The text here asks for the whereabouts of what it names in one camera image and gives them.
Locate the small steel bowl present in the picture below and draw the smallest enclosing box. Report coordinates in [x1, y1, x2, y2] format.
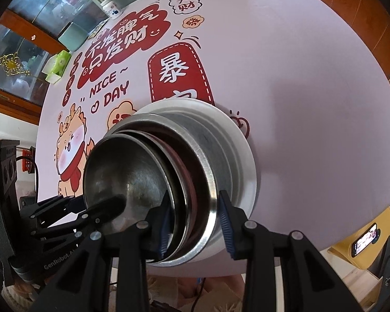
[83, 134, 183, 262]

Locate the pink steel bowl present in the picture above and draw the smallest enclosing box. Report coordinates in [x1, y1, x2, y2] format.
[125, 130, 197, 261]

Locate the large steel bowl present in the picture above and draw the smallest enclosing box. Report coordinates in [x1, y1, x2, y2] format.
[108, 111, 233, 268]

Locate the white paper plate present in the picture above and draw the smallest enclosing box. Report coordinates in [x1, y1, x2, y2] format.
[137, 98, 258, 216]

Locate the pink cartoon tablecloth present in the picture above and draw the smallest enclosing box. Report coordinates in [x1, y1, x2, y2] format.
[36, 0, 390, 250]

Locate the green tissue box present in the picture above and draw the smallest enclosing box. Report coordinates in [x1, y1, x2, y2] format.
[41, 50, 72, 84]

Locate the mint green canister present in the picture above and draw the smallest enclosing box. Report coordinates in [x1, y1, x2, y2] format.
[57, 23, 89, 51]

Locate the white pill bottle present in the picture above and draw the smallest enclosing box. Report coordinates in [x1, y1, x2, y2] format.
[101, 0, 122, 20]

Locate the black cable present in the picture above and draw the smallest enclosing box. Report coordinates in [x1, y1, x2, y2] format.
[15, 155, 40, 202]

